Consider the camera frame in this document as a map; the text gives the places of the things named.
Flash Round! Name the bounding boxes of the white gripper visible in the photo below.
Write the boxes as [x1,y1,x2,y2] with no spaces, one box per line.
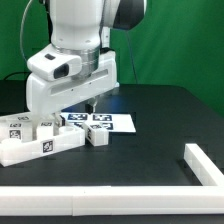
[26,49,117,116]

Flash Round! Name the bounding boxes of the white square tabletop tray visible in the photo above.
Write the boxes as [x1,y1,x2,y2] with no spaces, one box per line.
[0,112,85,167]

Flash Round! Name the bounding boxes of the white marker base sheet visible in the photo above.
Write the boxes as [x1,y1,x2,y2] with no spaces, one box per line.
[61,112,136,133]

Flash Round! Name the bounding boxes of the white L-shaped corner fence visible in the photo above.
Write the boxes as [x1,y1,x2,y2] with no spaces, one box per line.
[0,143,224,216]

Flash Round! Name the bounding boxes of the black cables on table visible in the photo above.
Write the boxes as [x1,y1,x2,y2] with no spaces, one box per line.
[2,71,32,82]

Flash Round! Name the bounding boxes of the grey cable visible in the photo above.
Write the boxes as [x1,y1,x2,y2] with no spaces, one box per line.
[19,0,35,64]

